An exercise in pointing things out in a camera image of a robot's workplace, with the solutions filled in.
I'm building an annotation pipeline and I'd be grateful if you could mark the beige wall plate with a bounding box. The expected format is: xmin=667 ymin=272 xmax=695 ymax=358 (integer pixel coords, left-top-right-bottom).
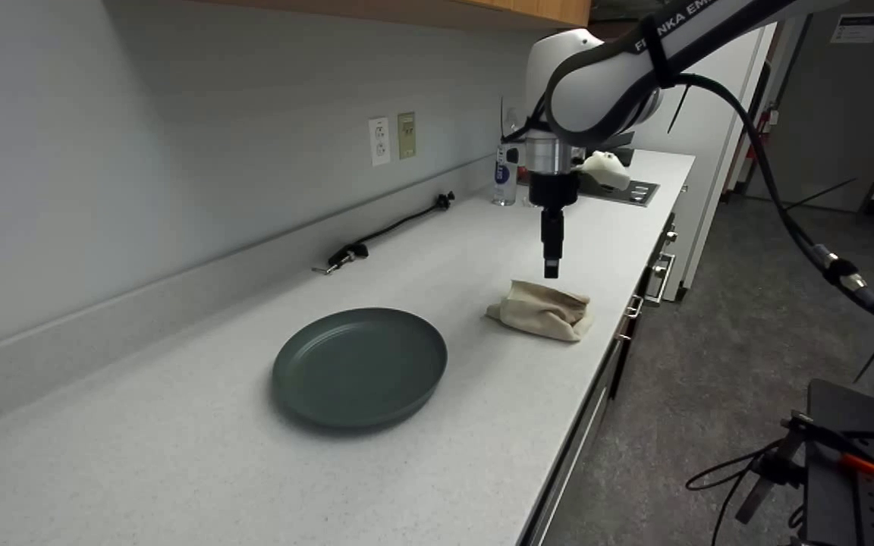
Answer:
xmin=397 ymin=113 xmax=416 ymax=160

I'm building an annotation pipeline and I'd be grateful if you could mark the clear water bottle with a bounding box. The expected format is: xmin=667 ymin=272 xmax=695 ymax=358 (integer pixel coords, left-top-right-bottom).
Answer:
xmin=492 ymin=128 xmax=517 ymax=205

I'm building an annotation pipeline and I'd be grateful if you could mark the white crumpled cloth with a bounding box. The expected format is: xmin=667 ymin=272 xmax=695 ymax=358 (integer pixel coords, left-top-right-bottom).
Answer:
xmin=581 ymin=151 xmax=632 ymax=190

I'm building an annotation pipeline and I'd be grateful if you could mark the dark green plate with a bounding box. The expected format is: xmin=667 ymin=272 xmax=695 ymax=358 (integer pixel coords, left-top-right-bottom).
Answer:
xmin=271 ymin=307 xmax=446 ymax=430

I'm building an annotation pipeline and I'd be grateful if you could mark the wooden upper cabinet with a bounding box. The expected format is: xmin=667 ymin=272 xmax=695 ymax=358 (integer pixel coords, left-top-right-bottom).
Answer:
xmin=205 ymin=0 xmax=593 ymax=31

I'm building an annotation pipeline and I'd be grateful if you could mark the white lower cabinet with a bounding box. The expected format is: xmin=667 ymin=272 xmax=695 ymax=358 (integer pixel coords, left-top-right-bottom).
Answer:
xmin=525 ymin=28 xmax=773 ymax=546

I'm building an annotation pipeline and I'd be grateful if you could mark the white wall outlet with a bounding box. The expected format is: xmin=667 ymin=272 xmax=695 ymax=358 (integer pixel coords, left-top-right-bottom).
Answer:
xmin=367 ymin=114 xmax=391 ymax=166

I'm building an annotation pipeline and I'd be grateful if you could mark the black rod on counter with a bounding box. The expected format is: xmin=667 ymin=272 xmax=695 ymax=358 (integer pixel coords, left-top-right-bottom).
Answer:
xmin=312 ymin=190 xmax=456 ymax=276

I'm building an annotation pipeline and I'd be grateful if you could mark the beige cloth towel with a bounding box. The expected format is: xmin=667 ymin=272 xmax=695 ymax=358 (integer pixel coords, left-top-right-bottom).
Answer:
xmin=486 ymin=279 xmax=593 ymax=343

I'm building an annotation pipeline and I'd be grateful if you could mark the orange handled tool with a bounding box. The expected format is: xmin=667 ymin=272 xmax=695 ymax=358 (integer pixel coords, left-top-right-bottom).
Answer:
xmin=786 ymin=413 xmax=874 ymax=476

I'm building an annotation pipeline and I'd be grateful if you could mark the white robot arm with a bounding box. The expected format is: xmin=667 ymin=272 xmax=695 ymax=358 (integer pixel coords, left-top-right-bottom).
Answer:
xmin=513 ymin=0 xmax=831 ymax=196

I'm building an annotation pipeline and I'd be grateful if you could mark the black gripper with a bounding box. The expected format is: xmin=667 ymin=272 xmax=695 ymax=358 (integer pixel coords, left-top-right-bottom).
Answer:
xmin=528 ymin=174 xmax=581 ymax=279

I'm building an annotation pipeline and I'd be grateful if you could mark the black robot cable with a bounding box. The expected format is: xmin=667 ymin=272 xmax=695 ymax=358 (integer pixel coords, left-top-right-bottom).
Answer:
xmin=673 ymin=71 xmax=874 ymax=336

